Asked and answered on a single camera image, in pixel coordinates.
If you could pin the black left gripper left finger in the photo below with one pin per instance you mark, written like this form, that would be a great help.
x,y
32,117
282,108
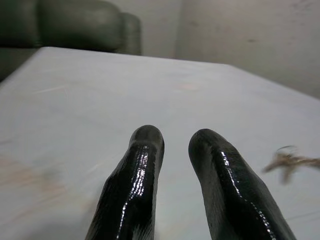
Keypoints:
x,y
132,190

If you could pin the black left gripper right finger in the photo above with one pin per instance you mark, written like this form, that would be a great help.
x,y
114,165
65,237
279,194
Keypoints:
x,y
232,195

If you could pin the dark green leather sofa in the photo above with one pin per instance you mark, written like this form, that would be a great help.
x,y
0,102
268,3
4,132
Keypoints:
x,y
70,25

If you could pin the bunch of metal keys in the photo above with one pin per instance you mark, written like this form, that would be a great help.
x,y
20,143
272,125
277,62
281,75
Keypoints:
x,y
287,160

